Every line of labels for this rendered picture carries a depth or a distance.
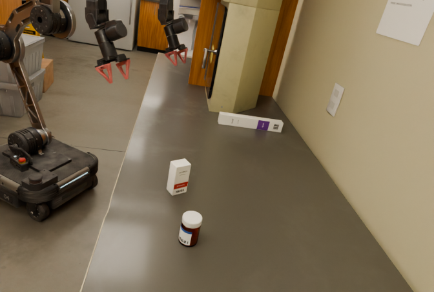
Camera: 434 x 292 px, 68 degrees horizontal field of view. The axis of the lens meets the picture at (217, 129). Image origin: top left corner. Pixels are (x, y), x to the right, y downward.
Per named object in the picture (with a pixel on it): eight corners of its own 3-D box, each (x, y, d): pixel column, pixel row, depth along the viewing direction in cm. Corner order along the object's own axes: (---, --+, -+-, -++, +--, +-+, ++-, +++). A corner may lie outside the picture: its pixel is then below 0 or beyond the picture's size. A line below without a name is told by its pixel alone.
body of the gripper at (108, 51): (126, 57, 133) (120, 39, 131) (109, 61, 124) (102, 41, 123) (115, 61, 136) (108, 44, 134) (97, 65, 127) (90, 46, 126)
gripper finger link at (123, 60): (136, 76, 136) (128, 53, 134) (125, 79, 130) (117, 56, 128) (124, 79, 139) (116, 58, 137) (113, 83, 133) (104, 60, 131)
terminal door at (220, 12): (205, 80, 174) (219, 1, 158) (209, 100, 146) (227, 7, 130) (204, 80, 174) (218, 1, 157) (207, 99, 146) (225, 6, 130)
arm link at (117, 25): (101, 15, 131) (84, 15, 123) (121, 5, 126) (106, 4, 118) (111, 44, 133) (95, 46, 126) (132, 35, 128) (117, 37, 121)
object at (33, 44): (47, 68, 340) (46, 37, 326) (21, 86, 285) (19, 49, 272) (4, 62, 333) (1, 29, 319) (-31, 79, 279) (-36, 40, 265)
